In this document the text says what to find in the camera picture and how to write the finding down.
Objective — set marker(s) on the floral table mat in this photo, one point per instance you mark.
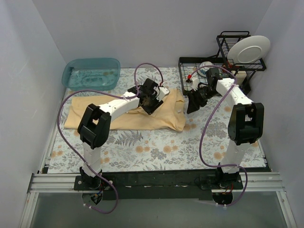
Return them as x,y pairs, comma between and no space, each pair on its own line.
163,149

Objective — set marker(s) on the black base bar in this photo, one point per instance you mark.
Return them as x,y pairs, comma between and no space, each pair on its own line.
178,184

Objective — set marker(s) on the teal plastic basin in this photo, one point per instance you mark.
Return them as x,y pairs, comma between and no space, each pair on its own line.
100,74

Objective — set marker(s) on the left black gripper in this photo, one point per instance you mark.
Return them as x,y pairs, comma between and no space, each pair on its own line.
152,104

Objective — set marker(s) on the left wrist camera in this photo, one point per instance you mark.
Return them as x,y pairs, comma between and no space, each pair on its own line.
161,92

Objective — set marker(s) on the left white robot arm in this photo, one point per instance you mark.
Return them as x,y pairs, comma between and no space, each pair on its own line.
95,124

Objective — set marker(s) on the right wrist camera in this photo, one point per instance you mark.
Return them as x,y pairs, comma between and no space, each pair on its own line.
194,81

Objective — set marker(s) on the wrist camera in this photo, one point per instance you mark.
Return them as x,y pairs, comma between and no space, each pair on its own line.
161,92
194,81

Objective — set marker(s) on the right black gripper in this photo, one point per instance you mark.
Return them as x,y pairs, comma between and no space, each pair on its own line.
196,100

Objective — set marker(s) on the pale yellow t shirt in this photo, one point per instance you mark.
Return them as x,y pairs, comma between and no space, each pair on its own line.
169,115

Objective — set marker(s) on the white ceramic plate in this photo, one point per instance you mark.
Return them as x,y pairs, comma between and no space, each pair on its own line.
249,50

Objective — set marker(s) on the blue patterned white bowl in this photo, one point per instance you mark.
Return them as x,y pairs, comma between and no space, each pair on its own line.
204,67

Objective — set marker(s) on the aluminium frame rail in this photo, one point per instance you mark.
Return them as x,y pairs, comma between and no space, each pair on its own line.
255,181

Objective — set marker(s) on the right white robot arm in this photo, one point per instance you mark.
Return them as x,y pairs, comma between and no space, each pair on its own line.
245,126

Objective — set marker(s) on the cream ceramic cup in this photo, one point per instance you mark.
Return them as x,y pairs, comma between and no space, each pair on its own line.
240,76

